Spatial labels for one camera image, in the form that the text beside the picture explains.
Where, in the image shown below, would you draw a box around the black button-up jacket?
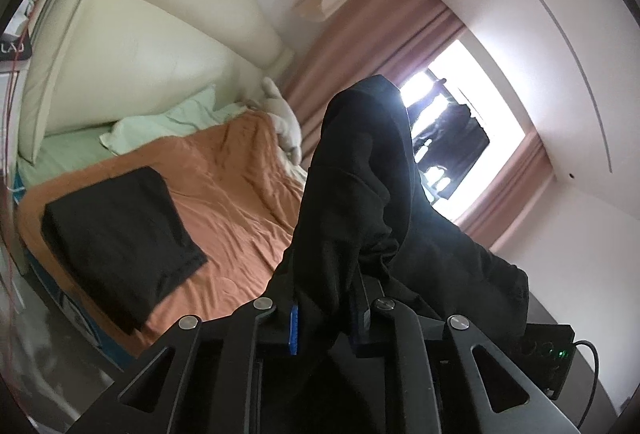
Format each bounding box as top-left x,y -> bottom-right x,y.
268,76 -> 529,355

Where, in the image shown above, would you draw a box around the dark hanging clothes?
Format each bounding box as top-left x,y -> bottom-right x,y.
408,79 -> 490,203

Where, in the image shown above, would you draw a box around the right pink curtain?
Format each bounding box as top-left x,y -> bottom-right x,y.
457,130 -> 554,251

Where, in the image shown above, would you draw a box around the pink curtain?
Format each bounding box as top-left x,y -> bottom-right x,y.
282,0 -> 466,163
457,130 -> 554,251

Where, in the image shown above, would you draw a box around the folded black garment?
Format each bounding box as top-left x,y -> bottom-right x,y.
41,167 -> 206,334

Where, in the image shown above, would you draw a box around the orange-brown duvet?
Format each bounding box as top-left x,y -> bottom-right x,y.
17,111 -> 303,356

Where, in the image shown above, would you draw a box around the beige plush toy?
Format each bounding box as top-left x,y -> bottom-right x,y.
260,77 -> 302,165

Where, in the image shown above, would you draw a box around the light green pillow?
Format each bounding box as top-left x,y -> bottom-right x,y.
100,84 -> 247,155

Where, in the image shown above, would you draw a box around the left pink curtain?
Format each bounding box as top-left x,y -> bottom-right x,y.
282,0 -> 466,163

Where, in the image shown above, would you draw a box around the black thick cable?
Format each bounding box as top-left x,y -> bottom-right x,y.
569,338 -> 601,430

